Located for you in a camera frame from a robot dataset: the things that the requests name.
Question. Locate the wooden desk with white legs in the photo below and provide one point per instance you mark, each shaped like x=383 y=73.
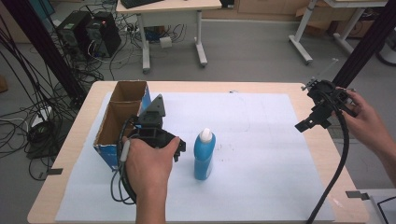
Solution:
x=168 y=6

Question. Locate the person's right hand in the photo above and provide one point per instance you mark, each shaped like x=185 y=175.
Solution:
x=365 y=124

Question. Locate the blue bottle with white cap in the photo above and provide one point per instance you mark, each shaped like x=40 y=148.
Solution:
x=204 y=155

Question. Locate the white paper sheet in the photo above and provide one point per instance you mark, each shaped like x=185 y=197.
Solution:
x=255 y=155

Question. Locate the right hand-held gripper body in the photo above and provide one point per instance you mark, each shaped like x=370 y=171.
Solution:
x=325 y=99

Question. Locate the small white box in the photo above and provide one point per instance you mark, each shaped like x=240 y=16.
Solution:
x=165 y=42

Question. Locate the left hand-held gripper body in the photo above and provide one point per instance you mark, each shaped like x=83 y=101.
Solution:
x=153 y=132

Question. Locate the blue cardboard box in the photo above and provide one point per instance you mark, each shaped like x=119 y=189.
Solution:
x=120 y=118

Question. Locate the black metal frame post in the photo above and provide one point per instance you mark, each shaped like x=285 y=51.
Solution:
x=364 y=46
x=43 y=46

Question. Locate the white-legged desk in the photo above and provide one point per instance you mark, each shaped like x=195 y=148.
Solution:
x=311 y=28

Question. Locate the black computer tower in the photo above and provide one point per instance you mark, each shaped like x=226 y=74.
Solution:
x=74 y=34
x=106 y=35

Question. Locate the brown cardboard boxes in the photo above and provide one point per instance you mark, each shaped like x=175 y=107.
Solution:
x=314 y=12

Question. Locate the person's left hand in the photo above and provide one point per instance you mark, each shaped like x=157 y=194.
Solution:
x=149 y=168

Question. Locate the black keyboard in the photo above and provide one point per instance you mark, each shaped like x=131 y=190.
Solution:
x=138 y=2

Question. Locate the white power strip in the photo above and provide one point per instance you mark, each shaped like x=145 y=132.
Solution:
x=42 y=115

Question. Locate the black tape strip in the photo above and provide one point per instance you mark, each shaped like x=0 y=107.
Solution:
x=54 y=171
x=357 y=195

